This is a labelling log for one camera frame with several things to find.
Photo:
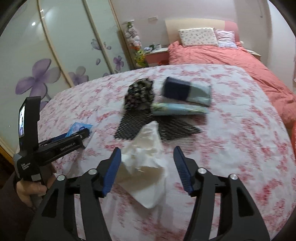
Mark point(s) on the navy and grey pouch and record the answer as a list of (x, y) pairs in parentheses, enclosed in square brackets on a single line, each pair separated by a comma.
[(187, 91)]

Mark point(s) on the striped pink pillow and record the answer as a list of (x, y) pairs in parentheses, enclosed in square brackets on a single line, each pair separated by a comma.
[(226, 39)]

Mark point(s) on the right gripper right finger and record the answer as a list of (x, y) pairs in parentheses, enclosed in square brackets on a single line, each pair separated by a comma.
[(239, 218)]

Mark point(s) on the black perforated rubber mat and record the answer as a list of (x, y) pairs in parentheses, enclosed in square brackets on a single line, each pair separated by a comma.
[(168, 127)]

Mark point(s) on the sliding floral wardrobe doors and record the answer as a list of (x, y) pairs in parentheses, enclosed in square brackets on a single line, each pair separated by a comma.
[(50, 46)]

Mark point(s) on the white tissue paper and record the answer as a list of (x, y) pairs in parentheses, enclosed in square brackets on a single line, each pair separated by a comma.
[(144, 169)]

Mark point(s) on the floral light blue tube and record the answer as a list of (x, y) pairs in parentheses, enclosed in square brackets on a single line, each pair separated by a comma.
[(177, 109)]

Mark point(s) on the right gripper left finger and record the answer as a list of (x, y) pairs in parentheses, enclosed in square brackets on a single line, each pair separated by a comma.
[(73, 203)]

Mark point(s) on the pink left nightstand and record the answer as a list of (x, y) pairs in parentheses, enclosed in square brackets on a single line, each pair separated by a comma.
[(157, 57)]

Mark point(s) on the white wall socket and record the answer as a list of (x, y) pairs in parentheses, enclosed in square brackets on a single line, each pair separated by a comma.
[(152, 19)]

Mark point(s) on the floral white pillow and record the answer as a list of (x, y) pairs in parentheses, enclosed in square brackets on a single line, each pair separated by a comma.
[(198, 37)]

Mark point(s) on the right bedside nightstand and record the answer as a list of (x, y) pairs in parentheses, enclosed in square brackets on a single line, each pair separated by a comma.
[(255, 54)]

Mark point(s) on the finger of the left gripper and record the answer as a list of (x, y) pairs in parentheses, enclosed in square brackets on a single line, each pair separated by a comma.
[(71, 135)]

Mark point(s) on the hanging plush toy stack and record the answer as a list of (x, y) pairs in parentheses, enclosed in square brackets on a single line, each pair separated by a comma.
[(135, 45)]

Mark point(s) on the coral red duvet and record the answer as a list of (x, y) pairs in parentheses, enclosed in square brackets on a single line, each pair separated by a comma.
[(281, 97)]

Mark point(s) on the black daisy floral cloth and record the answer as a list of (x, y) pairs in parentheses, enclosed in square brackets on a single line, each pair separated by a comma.
[(140, 95)]

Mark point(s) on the person left hand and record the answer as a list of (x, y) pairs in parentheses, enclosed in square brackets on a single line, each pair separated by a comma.
[(25, 189)]

